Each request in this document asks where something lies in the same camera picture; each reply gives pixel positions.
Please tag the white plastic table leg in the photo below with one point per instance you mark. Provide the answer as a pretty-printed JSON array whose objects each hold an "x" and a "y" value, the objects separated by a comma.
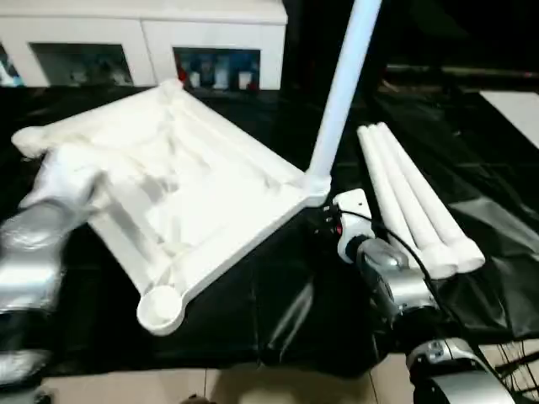
[
  {"x": 396, "y": 177},
  {"x": 341, "y": 84},
  {"x": 414, "y": 177},
  {"x": 375, "y": 177}
]

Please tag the white plastic table top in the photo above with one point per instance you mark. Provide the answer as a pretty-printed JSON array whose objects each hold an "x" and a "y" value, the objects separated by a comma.
[{"x": 189, "y": 168}]

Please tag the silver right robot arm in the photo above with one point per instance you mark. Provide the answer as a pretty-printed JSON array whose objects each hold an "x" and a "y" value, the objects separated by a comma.
[{"x": 400, "y": 273}]

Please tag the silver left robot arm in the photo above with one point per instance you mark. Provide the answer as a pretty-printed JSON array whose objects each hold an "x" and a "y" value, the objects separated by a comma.
[{"x": 29, "y": 252}]

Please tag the black mat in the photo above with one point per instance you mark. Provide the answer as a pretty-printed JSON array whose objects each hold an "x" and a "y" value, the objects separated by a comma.
[{"x": 252, "y": 294}]

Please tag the white candle cup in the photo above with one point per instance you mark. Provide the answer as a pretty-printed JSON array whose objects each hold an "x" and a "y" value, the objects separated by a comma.
[{"x": 243, "y": 80}]

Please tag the white printed jar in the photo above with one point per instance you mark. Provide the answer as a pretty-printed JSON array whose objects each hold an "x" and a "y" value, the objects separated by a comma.
[{"x": 220, "y": 73}]

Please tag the small white cup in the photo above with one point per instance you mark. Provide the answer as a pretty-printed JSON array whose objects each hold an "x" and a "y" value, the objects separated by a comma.
[{"x": 194, "y": 79}]

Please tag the red bottle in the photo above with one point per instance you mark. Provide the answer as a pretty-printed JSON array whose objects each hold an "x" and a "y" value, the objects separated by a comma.
[{"x": 182, "y": 73}]

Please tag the white flat board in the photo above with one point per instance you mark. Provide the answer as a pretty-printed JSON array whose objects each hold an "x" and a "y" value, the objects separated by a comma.
[{"x": 518, "y": 113}]

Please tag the white sideboard cabinet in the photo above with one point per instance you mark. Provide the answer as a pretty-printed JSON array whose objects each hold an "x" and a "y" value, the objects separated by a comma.
[{"x": 147, "y": 33}]

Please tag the black white patterned figurine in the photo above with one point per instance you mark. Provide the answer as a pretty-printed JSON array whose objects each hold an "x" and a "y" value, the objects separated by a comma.
[{"x": 113, "y": 71}]

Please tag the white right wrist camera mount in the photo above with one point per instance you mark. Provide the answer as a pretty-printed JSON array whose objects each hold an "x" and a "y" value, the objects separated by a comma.
[{"x": 353, "y": 206}]

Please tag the black metal rail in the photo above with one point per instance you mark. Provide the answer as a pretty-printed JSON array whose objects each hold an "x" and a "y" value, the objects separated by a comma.
[{"x": 463, "y": 71}]

